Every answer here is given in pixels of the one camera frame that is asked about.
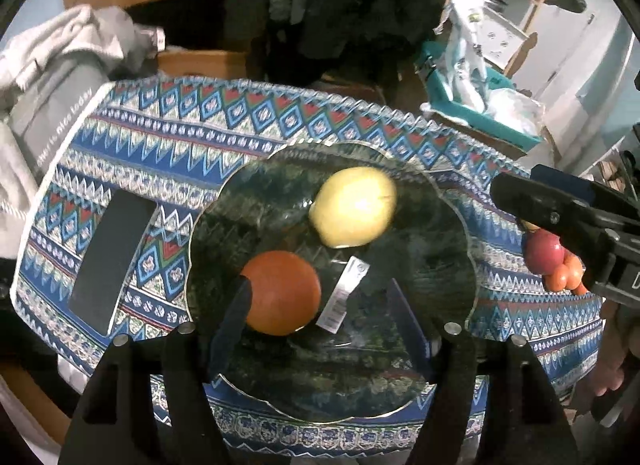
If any small orange tangerine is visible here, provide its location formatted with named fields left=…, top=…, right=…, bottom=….
left=562, top=252, right=586, bottom=287
left=544, top=265, right=572, bottom=292

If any wooden rack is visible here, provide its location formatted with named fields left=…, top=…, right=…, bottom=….
left=452, top=0, right=561, bottom=76

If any light grey sweatshirt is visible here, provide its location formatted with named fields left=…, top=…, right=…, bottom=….
left=0, top=4, right=166, bottom=261

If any red apple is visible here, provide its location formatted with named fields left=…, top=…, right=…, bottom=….
left=521, top=230, right=566, bottom=276

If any person's right hand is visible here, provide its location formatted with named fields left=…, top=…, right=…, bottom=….
left=591, top=302, right=640, bottom=397

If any yellow apple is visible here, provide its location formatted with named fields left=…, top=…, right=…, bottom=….
left=308, top=166, right=399, bottom=249

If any dark green glass plate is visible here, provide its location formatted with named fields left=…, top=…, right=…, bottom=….
left=185, top=141, right=478, bottom=426

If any clear crumpled plastic bag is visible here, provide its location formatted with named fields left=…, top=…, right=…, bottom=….
left=482, top=88, right=546, bottom=138

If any brown cardboard box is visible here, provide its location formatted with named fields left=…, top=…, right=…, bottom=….
left=157, top=45, right=251, bottom=81

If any printed white plastic bag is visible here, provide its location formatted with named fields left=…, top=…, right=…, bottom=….
left=432, top=0, right=493, bottom=111

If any teal cardboard box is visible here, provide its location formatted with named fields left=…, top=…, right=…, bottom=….
left=417, top=40, right=546, bottom=153

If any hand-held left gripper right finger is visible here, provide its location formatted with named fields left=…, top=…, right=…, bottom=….
left=390, top=277, right=583, bottom=465

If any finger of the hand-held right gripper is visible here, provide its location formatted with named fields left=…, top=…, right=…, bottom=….
left=489, top=172, right=623, bottom=256
left=530, top=164, right=640, bottom=226

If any white barcode sticker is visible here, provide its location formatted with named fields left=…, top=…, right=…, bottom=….
left=317, top=256, right=368, bottom=331

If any grey fabric bag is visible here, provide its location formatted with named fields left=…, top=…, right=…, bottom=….
left=10, top=62, right=111, bottom=171

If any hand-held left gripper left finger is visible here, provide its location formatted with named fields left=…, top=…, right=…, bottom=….
left=57, top=279, right=254, bottom=465

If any black flat rectangular pad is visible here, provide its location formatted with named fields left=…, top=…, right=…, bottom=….
left=67, top=190, right=157, bottom=338

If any large orange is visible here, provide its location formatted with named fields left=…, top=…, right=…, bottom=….
left=240, top=250, right=322, bottom=337

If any patterned blue tablecloth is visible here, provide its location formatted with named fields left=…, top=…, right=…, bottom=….
left=11, top=76, right=606, bottom=461

